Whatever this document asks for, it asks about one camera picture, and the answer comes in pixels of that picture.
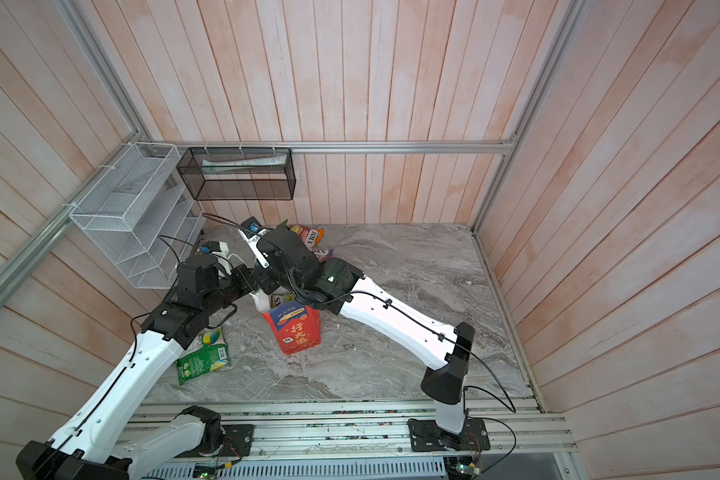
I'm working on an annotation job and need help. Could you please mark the green lime snack packet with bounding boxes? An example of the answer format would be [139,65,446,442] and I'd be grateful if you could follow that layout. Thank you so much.
[176,327,229,385]

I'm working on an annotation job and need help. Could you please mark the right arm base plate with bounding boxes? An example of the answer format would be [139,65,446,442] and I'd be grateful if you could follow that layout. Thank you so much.
[407,418,491,453]

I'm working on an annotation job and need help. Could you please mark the aluminium frame rail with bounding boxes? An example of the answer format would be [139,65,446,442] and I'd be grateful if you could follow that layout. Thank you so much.
[169,140,514,155]

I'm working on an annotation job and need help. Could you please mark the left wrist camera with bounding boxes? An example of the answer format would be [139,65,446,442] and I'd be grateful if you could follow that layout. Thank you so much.
[199,241,229,258]

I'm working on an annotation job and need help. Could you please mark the purple Fox's berries candy bag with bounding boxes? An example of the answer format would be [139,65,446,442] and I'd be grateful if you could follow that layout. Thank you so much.
[313,249,334,262]

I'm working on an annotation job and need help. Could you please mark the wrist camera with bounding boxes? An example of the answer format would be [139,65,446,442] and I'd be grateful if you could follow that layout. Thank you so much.
[199,241,229,258]
[239,216,275,269]

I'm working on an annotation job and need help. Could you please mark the red paper gift bag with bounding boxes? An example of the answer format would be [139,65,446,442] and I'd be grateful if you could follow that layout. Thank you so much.
[250,290,321,355]

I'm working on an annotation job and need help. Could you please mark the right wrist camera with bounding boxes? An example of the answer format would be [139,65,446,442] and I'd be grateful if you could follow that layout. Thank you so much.
[239,216,275,269]

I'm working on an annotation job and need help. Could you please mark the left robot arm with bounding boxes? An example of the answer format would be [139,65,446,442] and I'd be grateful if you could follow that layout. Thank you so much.
[16,253,255,479]

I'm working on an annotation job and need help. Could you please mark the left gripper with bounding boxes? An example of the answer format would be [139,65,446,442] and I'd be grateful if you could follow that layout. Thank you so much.
[203,264,258,315]

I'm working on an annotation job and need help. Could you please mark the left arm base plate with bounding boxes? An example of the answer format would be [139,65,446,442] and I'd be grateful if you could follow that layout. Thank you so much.
[178,423,255,458]

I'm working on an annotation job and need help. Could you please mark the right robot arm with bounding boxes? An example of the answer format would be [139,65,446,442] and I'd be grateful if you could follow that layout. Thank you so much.
[240,217,475,435]

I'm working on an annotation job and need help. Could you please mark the white wire shelf rack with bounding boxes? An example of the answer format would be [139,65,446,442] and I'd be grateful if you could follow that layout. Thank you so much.
[70,143,206,290]

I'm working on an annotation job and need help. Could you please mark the orange Fox's fruits candy bag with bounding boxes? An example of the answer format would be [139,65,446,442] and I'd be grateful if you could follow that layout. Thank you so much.
[289,224,325,249]

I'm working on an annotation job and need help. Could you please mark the black mesh basket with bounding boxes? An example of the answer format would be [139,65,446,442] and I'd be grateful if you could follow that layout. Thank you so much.
[177,146,297,201]

